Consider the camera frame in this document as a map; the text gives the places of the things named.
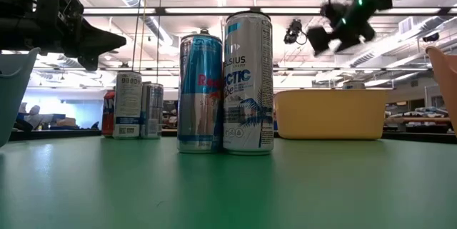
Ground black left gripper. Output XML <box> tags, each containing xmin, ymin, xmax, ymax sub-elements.
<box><xmin>35</xmin><ymin>0</ymin><xmax>128</xmax><ymax>72</ymax></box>

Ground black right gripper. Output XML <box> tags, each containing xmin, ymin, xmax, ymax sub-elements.
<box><xmin>306</xmin><ymin>0</ymin><xmax>393</xmax><ymax>57</ymax></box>

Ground white Celsius can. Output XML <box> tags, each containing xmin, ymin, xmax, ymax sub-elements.
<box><xmin>222</xmin><ymin>10</ymin><xmax>275</xmax><ymax>156</ymax></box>
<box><xmin>112</xmin><ymin>71</ymin><xmax>144</xmax><ymax>140</ymax></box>

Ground red Fanta soda can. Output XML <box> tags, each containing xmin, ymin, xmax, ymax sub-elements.
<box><xmin>101</xmin><ymin>89</ymin><xmax>116</xmax><ymax>138</ymax></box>

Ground yellow plastic bin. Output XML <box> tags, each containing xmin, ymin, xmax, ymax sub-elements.
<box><xmin>273</xmin><ymin>88</ymin><xmax>390</xmax><ymax>141</ymax></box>

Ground blue silver Red Bull can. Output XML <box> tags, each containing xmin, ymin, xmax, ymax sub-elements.
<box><xmin>177</xmin><ymin>29</ymin><xmax>224</xmax><ymax>154</ymax></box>
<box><xmin>139</xmin><ymin>81</ymin><xmax>165</xmax><ymax>140</ymax></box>

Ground blue-grey plastic bin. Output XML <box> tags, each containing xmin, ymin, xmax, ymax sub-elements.
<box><xmin>0</xmin><ymin>46</ymin><xmax>41</xmax><ymax>148</ymax></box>

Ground orange plastic bin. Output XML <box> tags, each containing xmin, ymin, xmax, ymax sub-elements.
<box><xmin>425</xmin><ymin>45</ymin><xmax>457</xmax><ymax>138</ymax></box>

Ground brown cardboard box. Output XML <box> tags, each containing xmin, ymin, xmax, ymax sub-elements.
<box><xmin>55</xmin><ymin>117</ymin><xmax>78</xmax><ymax>128</ymax></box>

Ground black crossbar with light strips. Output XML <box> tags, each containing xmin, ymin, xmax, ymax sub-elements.
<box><xmin>81</xmin><ymin>6</ymin><xmax>457</xmax><ymax>17</ymax></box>

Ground person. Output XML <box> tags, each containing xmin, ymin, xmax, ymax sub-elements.
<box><xmin>14</xmin><ymin>102</ymin><xmax>46</xmax><ymax>132</ymax></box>

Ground black ceiling fixture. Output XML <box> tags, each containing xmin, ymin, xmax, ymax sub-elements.
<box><xmin>423</xmin><ymin>31</ymin><xmax>441</xmax><ymax>44</ymax></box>

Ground background workbench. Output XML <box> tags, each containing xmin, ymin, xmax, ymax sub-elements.
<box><xmin>384</xmin><ymin>106</ymin><xmax>453</xmax><ymax>133</ymax></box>

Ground green table mat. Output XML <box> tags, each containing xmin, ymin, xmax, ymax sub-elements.
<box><xmin>0</xmin><ymin>136</ymin><xmax>457</xmax><ymax>229</ymax></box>

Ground black overhead camera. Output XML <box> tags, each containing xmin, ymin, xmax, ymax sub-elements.
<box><xmin>283</xmin><ymin>18</ymin><xmax>308</xmax><ymax>46</ymax></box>

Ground black aluminium table frame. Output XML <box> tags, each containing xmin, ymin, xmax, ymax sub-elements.
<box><xmin>9</xmin><ymin>128</ymin><xmax>457</xmax><ymax>145</ymax></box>

